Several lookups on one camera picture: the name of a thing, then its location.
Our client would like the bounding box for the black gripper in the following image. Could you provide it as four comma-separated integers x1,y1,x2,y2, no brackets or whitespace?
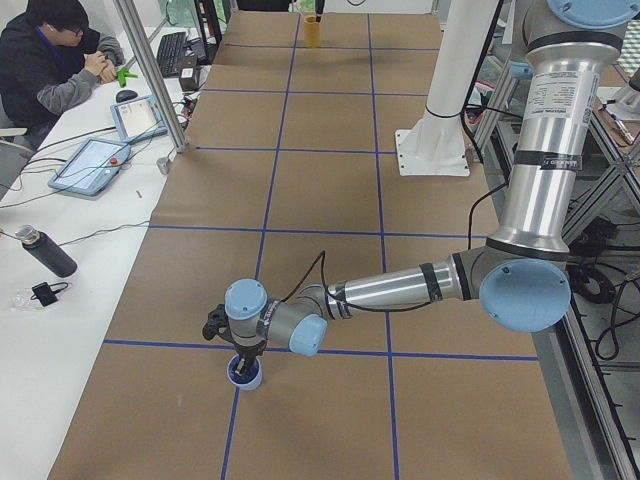
314,0,324,23
233,339,266,378

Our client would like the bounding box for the light blue plastic cup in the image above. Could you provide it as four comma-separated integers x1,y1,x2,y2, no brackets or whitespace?
227,355,262,391

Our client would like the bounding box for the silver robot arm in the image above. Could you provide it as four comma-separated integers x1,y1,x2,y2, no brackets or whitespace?
209,1,639,390

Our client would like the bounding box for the yellow cylindrical cup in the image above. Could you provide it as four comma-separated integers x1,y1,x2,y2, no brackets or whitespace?
303,15,321,48

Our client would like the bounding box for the black keyboard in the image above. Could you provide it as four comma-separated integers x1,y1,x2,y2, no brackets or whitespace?
156,32,187,78

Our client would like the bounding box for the green plastic object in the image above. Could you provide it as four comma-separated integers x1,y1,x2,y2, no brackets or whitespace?
117,67,138,88

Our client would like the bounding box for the blue teach pendant far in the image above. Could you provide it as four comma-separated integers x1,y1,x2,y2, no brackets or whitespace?
111,95,167,143

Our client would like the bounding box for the blue teach pendant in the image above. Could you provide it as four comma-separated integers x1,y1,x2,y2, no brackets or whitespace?
111,95,167,143
48,138,131,197

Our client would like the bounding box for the black computer mouse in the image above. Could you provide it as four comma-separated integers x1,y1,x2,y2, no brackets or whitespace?
115,89,138,103

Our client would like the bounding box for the black water bottle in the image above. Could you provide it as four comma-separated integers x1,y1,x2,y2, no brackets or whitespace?
15,225,78,278

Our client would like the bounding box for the blue teach pendant near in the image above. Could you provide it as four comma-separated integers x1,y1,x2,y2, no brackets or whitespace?
48,138,131,197

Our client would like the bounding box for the seated person in dark hoodie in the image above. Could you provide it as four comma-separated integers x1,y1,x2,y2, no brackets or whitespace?
1,0,124,135

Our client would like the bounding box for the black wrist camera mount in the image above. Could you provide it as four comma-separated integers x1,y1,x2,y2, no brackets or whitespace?
202,304,231,342

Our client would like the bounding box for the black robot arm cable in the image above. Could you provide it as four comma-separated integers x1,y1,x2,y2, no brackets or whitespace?
279,174,511,314

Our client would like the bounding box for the white camera pedestal column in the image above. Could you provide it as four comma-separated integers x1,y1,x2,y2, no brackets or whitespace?
395,0,501,177

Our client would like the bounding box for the aluminium frame post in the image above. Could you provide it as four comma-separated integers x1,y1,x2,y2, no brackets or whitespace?
114,0,187,153

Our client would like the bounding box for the small black device with cable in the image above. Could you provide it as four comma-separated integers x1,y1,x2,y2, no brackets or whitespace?
31,282,70,307

